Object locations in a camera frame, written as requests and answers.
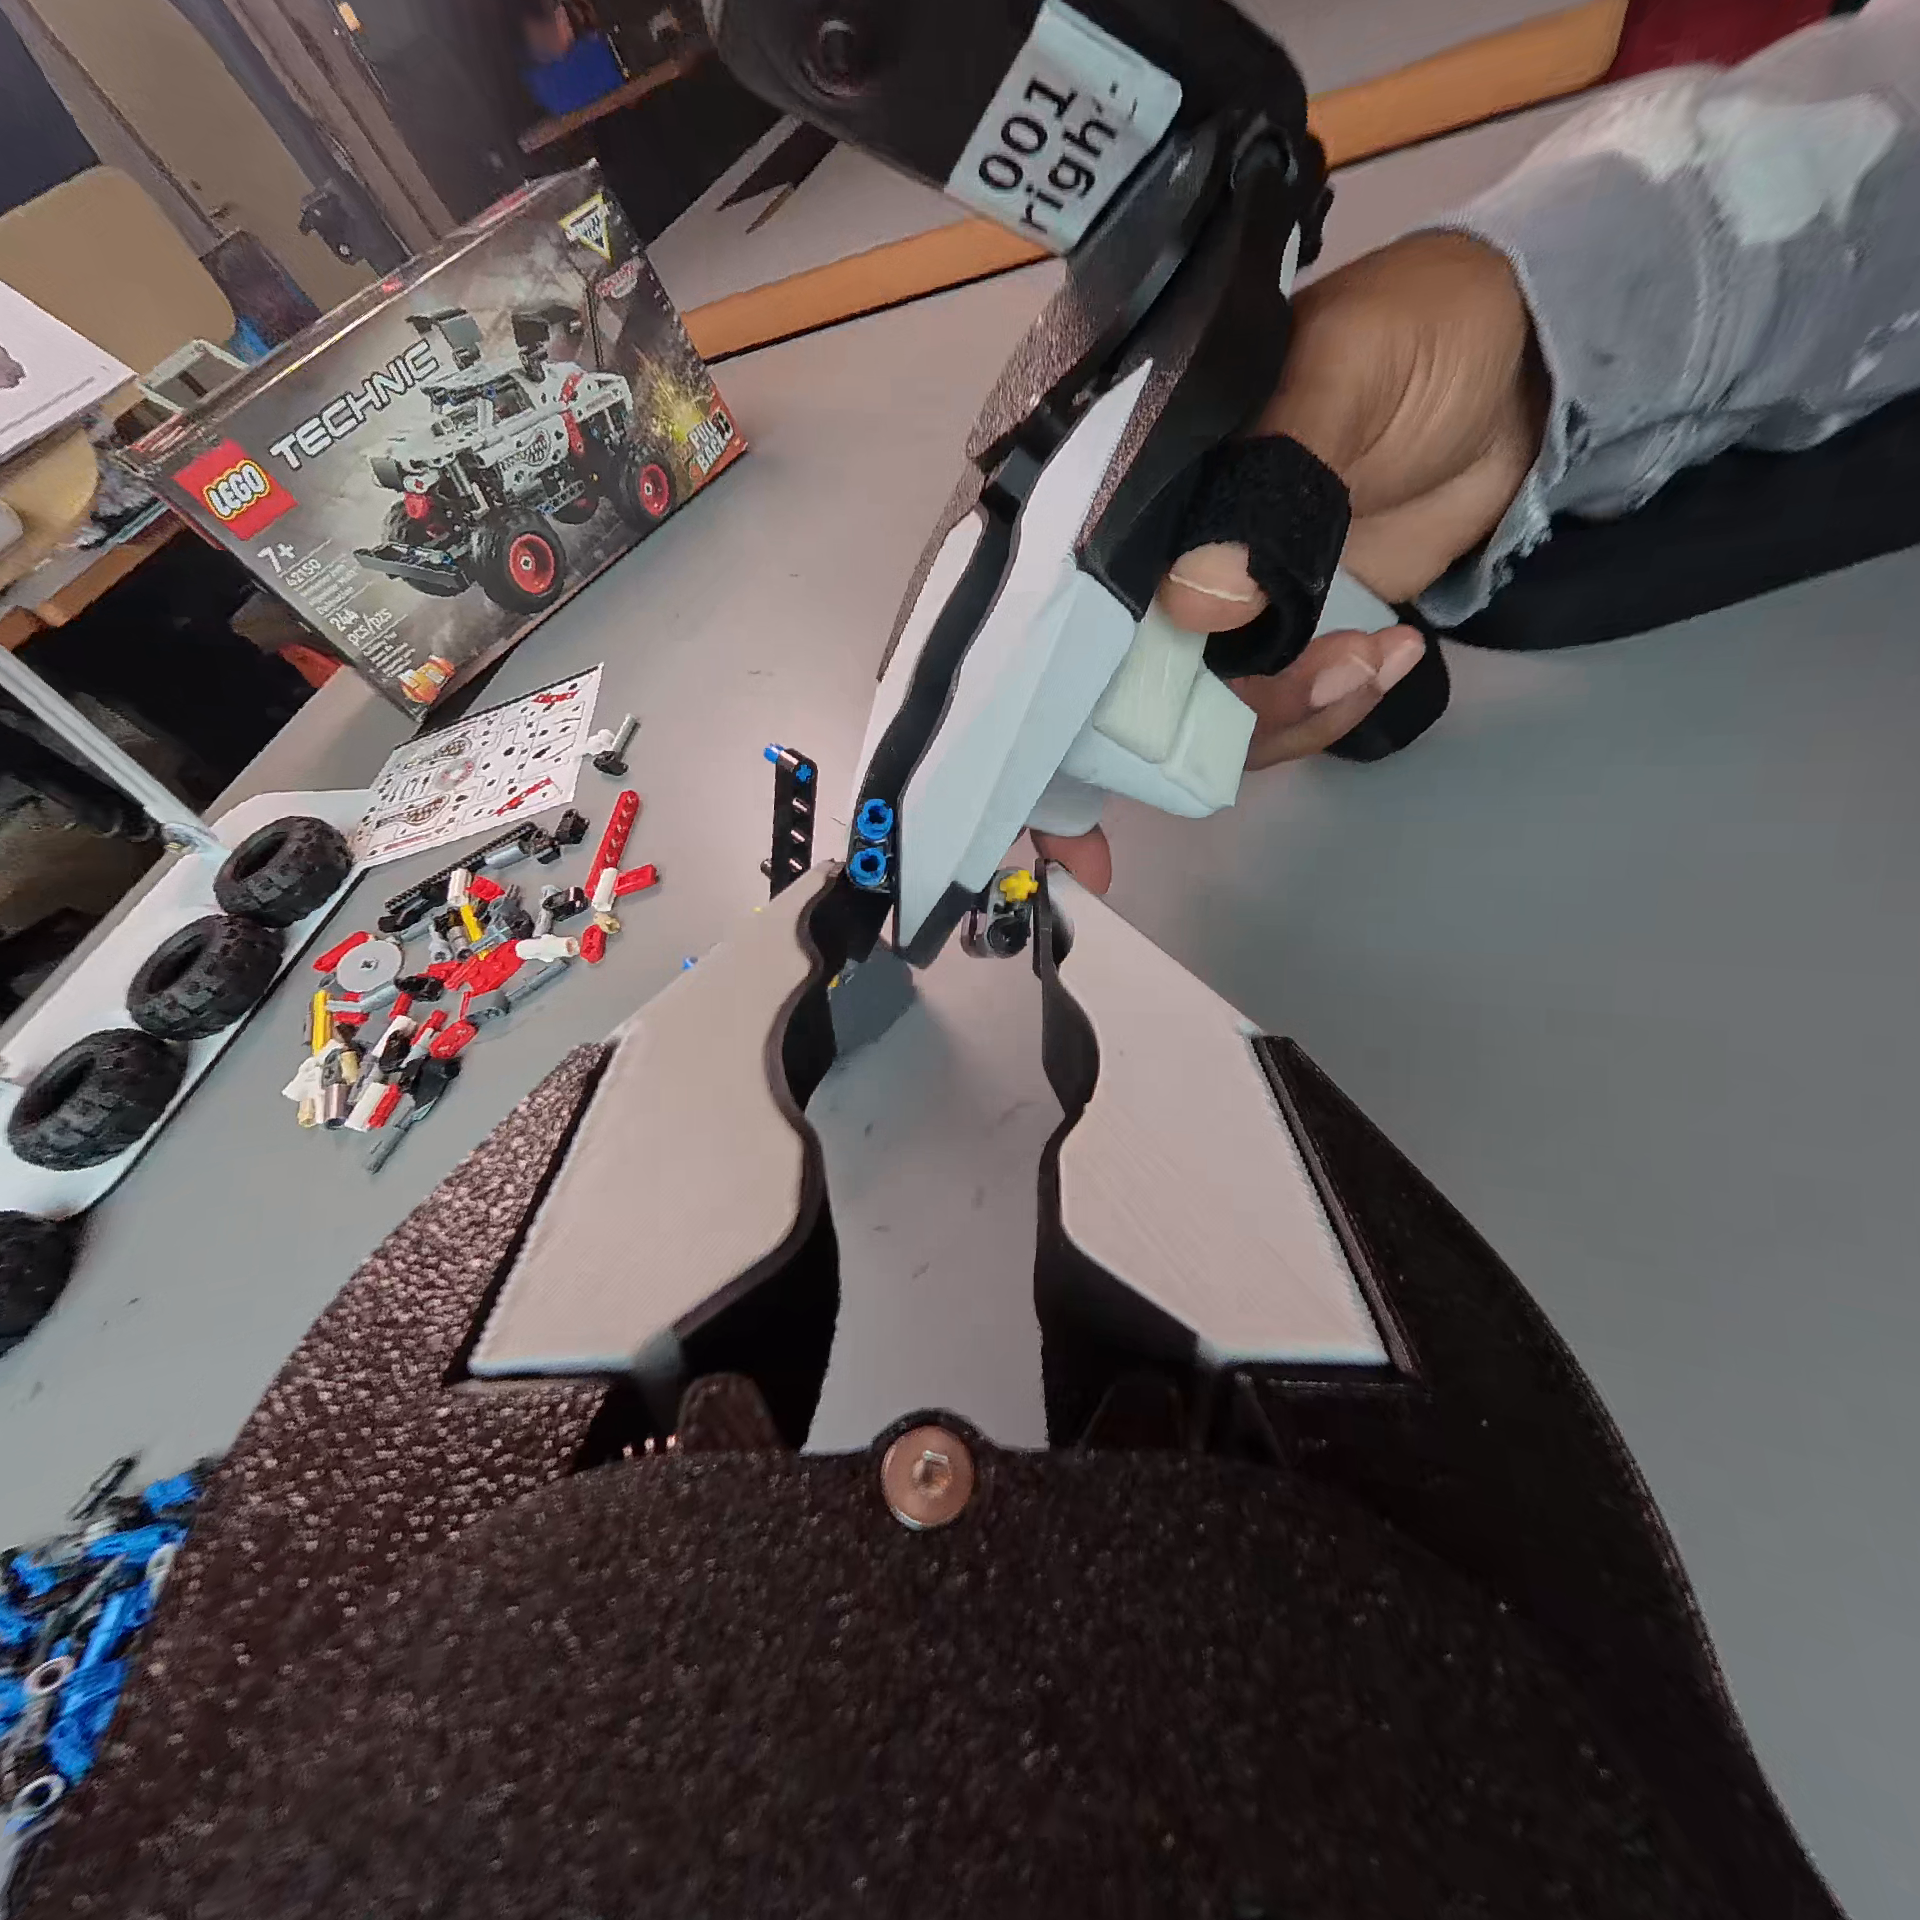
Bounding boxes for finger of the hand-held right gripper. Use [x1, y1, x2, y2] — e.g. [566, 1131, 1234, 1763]
[852, 357, 1160, 964]
[872, 468, 994, 711]

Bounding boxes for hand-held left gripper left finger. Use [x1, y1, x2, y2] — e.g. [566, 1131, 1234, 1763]
[464, 863, 845, 1384]

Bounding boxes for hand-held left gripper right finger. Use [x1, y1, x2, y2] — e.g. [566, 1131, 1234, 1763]
[1031, 863, 1395, 1369]

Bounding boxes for grey black toy brick assembly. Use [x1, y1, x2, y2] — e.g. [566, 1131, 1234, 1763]
[960, 859, 1051, 964]

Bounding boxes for black toy beam blue pins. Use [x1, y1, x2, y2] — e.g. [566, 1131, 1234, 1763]
[756, 743, 822, 889]

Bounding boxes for person's right forearm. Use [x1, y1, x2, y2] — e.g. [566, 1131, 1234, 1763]
[1410, 0, 1920, 634]

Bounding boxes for grey desk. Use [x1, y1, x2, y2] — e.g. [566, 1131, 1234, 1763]
[0, 210, 1920, 1920]

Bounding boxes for person's right hand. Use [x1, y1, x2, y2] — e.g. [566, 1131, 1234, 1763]
[1031, 231, 1550, 903]

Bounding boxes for pile of mixed toy parts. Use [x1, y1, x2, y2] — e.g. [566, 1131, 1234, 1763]
[278, 787, 662, 1177]

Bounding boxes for black toothed toy rack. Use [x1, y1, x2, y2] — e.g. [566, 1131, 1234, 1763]
[374, 817, 551, 925]

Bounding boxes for white flat board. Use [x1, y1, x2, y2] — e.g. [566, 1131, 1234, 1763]
[0, 787, 379, 1221]

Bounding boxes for white sticker sheet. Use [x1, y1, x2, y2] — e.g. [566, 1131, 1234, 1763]
[347, 663, 605, 871]

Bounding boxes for toy truck cardboard box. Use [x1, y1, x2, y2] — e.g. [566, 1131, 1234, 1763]
[116, 157, 752, 724]

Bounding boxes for silver metal table leg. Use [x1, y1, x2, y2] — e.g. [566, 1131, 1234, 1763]
[0, 648, 207, 853]

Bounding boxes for pile of blue black pins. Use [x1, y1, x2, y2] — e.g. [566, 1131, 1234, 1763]
[0, 1452, 215, 1843]

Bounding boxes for tan chair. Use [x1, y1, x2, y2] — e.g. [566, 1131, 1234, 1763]
[0, 163, 242, 384]

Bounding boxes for white instruction booklet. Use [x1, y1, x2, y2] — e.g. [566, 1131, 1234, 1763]
[0, 279, 138, 461]

